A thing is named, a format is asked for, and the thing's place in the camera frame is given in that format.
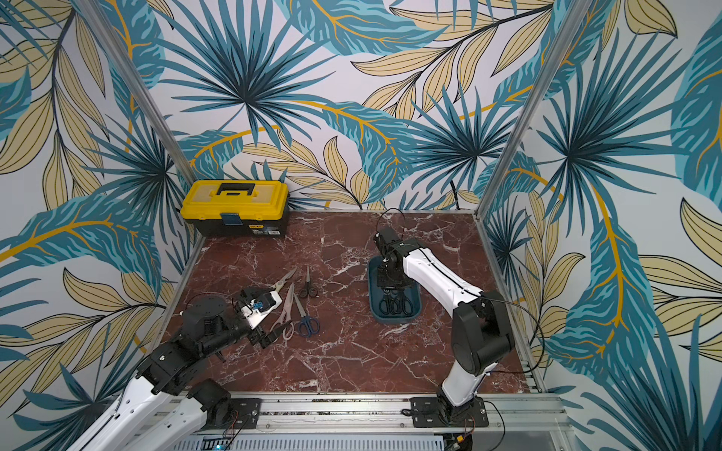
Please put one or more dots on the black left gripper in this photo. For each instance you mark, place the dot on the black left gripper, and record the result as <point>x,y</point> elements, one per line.
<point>259,335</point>

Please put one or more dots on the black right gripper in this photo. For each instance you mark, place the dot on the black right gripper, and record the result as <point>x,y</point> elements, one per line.
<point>392,283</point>

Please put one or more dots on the large black handled scissors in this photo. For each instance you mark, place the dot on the large black handled scissors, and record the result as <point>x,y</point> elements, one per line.
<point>388,303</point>

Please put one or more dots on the blue handled scissors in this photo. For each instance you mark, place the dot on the blue handled scissors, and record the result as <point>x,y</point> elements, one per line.
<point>307,326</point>

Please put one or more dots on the small black slim scissors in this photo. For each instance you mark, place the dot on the small black slim scissors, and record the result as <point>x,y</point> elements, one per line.
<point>308,290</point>

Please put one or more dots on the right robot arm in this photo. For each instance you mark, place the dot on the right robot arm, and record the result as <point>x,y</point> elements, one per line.
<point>481,335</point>

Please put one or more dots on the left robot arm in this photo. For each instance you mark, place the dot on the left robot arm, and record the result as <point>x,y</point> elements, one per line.
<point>160,406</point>

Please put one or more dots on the teal plastic storage box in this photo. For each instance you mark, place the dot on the teal plastic storage box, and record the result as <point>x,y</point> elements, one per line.
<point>375,296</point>

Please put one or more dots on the pink kitchen shears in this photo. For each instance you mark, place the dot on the pink kitchen shears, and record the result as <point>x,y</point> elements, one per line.
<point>285,308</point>

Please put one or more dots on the cream green kitchen shears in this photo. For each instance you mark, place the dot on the cream green kitchen shears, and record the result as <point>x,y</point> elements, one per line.
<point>278,286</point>

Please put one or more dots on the yellow black toolbox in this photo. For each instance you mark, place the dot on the yellow black toolbox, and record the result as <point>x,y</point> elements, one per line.
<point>237,208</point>

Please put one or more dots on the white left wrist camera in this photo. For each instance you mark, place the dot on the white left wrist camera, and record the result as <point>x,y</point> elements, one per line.
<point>255,304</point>

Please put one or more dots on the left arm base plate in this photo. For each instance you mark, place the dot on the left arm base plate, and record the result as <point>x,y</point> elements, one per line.
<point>239,413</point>

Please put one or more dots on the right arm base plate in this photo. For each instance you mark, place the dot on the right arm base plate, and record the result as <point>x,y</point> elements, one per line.
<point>436,412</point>

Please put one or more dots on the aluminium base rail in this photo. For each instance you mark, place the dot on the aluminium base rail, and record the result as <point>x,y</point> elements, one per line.
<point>511,419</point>

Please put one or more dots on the left aluminium corner post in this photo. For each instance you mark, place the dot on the left aluminium corner post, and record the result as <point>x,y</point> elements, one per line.
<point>100,25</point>

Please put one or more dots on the aluminium corner post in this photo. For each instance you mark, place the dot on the aluminium corner post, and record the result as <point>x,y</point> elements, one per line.
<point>559,47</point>
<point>100,25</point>

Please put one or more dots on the right aluminium corner post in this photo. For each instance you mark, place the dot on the right aluminium corner post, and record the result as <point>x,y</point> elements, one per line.
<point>559,47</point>

